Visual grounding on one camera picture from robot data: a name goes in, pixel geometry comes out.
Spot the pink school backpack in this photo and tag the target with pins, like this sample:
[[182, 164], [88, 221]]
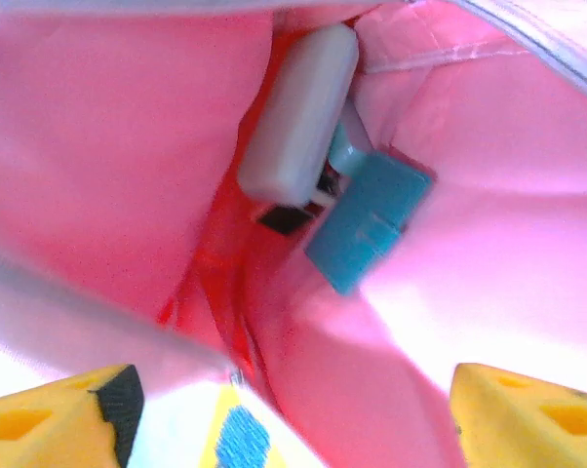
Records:
[[79, 170]]

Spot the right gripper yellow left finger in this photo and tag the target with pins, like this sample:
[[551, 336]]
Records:
[[40, 429]]

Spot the pale green pencil case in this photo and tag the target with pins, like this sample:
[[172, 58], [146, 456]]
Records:
[[298, 112]]

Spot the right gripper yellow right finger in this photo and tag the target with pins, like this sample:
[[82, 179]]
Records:
[[542, 429]]

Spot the teal box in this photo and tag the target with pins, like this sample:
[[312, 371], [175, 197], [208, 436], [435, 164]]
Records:
[[362, 229]]

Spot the yellow cartoon cover book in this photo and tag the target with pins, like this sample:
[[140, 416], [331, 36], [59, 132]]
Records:
[[245, 439]]

